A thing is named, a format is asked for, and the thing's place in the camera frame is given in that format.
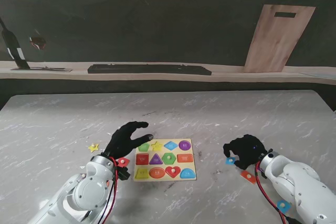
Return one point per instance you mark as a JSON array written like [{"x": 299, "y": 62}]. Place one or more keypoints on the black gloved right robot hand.
[{"x": 248, "y": 151}]

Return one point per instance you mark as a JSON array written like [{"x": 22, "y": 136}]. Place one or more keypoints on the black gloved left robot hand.
[{"x": 122, "y": 142}]

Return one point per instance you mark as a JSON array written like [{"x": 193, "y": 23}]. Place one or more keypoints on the blue diamond puzzle piece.
[{"x": 229, "y": 161}]

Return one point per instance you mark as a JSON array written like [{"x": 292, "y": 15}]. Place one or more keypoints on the yellow wooden shape puzzle board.
[{"x": 157, "y": 172}]

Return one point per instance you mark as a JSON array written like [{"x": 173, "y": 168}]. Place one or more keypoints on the green hexagon puzzle piece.
[{"x": 166, "y": 159}]

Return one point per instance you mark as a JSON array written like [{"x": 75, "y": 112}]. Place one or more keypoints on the red heart puzzle piece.
[{"x": 170, "y": 173}]

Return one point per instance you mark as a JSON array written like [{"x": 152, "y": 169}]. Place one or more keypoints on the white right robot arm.
[{"x": 294, "y": 182}]

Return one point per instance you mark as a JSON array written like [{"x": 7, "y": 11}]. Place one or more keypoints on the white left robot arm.
[{"x": 86, "y": 195}]

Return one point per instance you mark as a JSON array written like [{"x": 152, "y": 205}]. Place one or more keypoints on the red square puzzle piece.
[{"x": 123, "y": 162}]

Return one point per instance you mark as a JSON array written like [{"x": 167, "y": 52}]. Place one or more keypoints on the orange rectangle puzzle piece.
[{"x": 249, "y": 176}]

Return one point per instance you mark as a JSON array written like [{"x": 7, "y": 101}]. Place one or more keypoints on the yellow star puzzle piece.
[{"x": 93, "y": 147}]

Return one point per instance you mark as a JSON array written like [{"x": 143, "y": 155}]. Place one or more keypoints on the blue semicircle puzzle piece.
[{"x": 283, "y": 206}]

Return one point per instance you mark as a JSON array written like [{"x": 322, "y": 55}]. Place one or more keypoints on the wooden cutting board with slot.
[{"x": 278, "y": 40}]

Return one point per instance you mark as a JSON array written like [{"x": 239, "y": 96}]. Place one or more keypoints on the light wooden shelf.
[{"x": 236, "y": 75}]

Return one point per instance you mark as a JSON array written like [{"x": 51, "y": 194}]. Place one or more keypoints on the flat tray under bottle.
[{"x": 52, "y": 69}]

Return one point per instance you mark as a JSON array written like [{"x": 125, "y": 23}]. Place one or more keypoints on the red wine glass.
[{"x": 38, "y": 42}]

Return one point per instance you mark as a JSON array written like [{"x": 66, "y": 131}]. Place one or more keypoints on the dark wine bottle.
[{"x": 14, "y": 45}]

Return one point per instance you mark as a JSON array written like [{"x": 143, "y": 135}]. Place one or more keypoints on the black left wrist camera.
[{"x": 124, "y": 173}]

